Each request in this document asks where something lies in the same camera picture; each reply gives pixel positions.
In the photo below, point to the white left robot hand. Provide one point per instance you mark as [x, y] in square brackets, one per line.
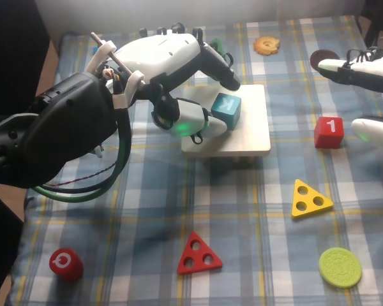
[166, 54]

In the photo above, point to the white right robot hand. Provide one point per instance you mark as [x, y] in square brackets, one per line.
[376, 68]

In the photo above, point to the red number cube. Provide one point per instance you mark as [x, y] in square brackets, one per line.
[328, 134]

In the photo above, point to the cyan letter cube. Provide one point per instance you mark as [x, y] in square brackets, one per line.
[226, 110]

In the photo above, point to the green triangle block with holes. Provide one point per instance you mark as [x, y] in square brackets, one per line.
[217, 45]

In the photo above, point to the blue triangle block with holes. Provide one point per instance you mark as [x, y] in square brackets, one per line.
[94, 50]

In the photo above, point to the yellow triangle block with holes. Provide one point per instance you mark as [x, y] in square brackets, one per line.
[309, 211]

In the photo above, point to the red triangle block with holes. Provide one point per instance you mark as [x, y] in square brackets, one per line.
[198, 267]

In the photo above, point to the red cylinder block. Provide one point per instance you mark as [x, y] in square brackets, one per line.
[67, 267]

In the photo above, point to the brown chocolate round cookie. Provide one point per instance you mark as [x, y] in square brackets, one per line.
[320, 56]

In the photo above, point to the yellow flower-shaped biscuit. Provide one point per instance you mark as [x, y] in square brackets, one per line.
[266, 46]

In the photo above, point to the small white wooden table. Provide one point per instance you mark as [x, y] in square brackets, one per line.
[252, 130]

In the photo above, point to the blue plaid cloth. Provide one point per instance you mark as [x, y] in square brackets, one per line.
[242, 207]

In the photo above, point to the lime green round cookie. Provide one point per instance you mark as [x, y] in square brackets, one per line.
[340, 267]

